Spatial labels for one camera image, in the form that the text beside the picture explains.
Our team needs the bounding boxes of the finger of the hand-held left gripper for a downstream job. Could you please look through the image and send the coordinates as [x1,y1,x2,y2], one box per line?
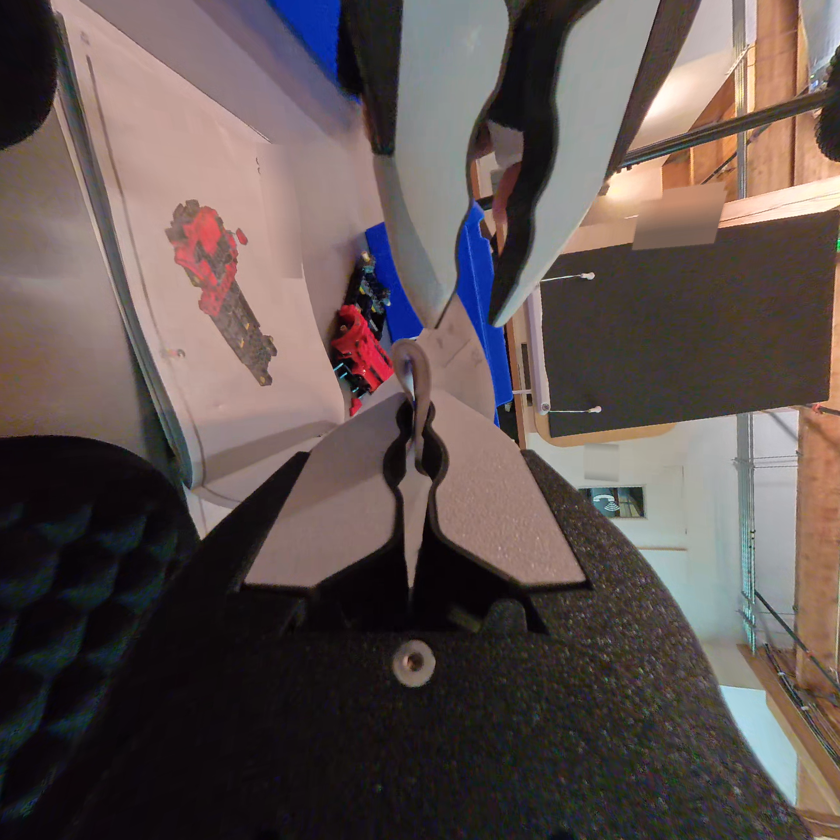
[372,0,513,316]
[476,0,661,329]

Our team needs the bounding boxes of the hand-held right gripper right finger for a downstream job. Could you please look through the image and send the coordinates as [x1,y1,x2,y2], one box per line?
[411,386,588,605]

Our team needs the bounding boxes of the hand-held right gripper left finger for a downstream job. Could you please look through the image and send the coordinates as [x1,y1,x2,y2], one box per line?
[246,392,418,607]

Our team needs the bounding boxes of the blue plastic bin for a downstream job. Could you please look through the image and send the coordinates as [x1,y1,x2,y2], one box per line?
[269,0,349,82]
[363,204,515,410]

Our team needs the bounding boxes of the red and black lego car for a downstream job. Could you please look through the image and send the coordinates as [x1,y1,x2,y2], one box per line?
[329,254,397,418]

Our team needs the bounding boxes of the lego instruction booklet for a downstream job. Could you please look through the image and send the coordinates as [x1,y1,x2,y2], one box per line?
[50,0,500,506]

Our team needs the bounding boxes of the person's left hand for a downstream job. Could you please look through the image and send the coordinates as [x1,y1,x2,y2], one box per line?
[470,121,529,244]

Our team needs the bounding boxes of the black pole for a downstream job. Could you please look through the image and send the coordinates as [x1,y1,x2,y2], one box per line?
[615,86,840,174]

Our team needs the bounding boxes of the black round disc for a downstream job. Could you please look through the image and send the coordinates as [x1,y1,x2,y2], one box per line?
[812,46,840,161]

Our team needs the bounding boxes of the black quilted pad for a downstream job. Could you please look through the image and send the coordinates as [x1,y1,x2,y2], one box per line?
[0,436,200,840]
[0,0,61,149]

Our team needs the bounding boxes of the framed wall sign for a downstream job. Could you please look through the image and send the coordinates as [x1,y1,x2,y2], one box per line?
[582,485,648,521]

